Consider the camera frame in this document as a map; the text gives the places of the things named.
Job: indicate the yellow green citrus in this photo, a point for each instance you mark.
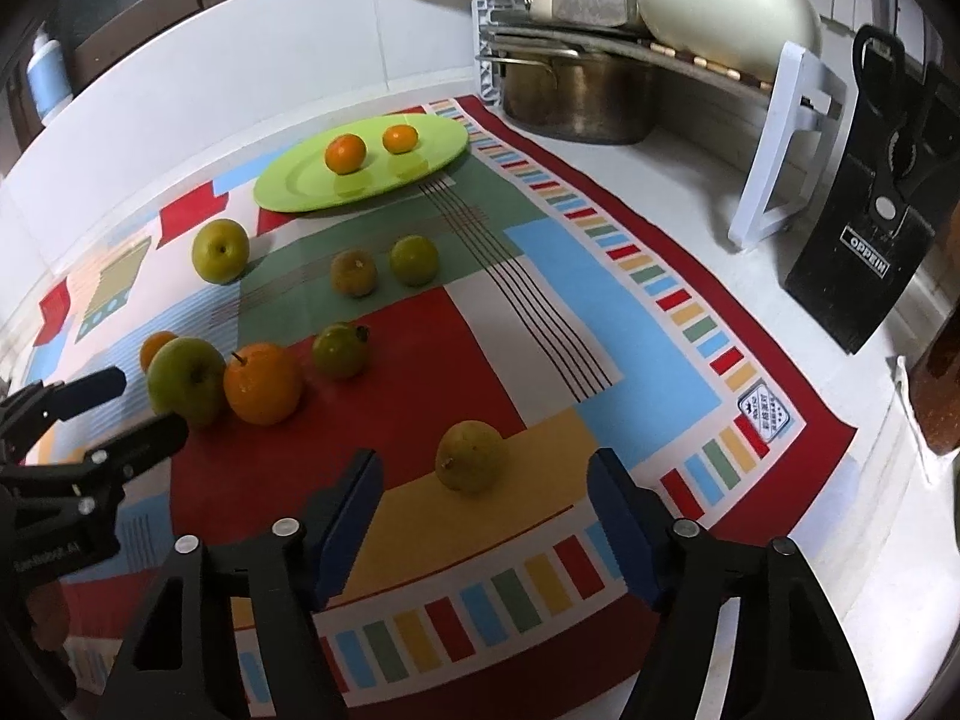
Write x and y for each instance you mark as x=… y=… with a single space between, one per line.
x=470 y=457

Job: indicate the large orange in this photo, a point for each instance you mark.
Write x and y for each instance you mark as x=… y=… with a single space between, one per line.
x=262 y=384

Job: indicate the large green apple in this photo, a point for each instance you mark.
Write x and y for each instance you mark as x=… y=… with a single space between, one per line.
x=186 y=382

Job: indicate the colourful patchwork cloth mat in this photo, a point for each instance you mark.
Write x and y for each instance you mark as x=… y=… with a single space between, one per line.
x=450 y=330

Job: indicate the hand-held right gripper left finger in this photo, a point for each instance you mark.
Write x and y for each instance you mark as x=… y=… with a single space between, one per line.
x=352 y=517

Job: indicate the brownish yellow tangerine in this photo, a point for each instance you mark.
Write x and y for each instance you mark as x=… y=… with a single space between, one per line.
x=354 y=272

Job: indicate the small orange tangerine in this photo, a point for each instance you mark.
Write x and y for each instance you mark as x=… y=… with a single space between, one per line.
x=156 y=349
x=400 y=139
x=345 y=153

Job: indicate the cream ceramic pot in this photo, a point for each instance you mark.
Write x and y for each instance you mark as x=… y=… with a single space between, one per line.
x=720 y=0

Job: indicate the green tangerine with stem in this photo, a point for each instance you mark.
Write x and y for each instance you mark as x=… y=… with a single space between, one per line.
x=340 y=351

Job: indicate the white kitchen shelf rack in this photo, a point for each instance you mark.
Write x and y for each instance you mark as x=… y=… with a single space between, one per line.
x=780 y=157

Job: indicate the steel stock pot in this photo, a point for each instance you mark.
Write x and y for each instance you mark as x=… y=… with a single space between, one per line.
x=577 y=97

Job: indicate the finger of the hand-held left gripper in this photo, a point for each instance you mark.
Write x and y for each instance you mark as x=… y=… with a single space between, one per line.
x=142 y=439
x=90 y=388

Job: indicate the small green apple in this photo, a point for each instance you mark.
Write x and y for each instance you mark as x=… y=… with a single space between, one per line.
x=221 y=250

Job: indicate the person's left hand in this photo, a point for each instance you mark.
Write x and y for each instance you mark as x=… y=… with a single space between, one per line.
x=45 y=615

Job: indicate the black kitchen scissors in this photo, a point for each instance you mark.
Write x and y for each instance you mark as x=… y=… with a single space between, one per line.
x=892 y=142

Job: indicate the white blue pump bottle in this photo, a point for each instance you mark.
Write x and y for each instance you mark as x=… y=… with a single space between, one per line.
x=49 y=79

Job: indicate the green plate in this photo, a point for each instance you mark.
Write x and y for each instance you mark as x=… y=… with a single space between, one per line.
x=300 y=180

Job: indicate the black knife block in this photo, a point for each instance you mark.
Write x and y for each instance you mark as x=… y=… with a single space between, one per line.
x=847 y=255

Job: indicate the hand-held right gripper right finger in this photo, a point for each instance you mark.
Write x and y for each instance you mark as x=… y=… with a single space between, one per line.
x=622 y=517

